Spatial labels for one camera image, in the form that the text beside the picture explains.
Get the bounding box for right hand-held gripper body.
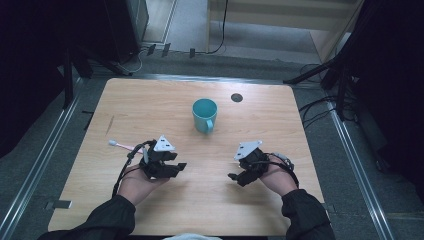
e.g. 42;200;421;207
233;139;271;177

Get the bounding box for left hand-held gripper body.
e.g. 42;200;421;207
138;134;181;180

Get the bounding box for pink toothbrush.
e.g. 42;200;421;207
107;139;145;154

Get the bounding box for teal cup with handle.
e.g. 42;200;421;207
191;97;219;136

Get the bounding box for person's left hand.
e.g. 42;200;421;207
117;162;171;207

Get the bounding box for person's right hand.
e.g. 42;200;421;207
259;162;300;198

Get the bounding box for silver wristwatch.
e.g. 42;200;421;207
270;152;295;172

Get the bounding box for person's light clothing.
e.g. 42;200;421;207
162;232;224;240

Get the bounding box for black metal stand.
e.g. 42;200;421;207
61;46;94;110
282;0;371;122

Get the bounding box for light wooden cabinet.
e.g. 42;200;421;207
205;0;366;64

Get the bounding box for dark curtain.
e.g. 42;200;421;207
0;0;150;159
333;0;424;201

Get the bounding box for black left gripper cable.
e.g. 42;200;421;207
111;139;158;198

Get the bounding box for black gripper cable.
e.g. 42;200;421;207
111;139;158;198
257;159;300;189

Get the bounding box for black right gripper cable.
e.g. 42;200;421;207
257;159;300;189

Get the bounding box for black floor cables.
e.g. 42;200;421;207
298;63;358;130

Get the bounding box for white floor cable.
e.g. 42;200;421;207
118;46;158;75

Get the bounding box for grey metal table bracket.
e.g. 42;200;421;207
45;199;73;211

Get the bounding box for metal floor rail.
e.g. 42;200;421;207
0;78;84;240
325;99;397;240

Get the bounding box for black hanging cable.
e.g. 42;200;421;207
189;0;230;59

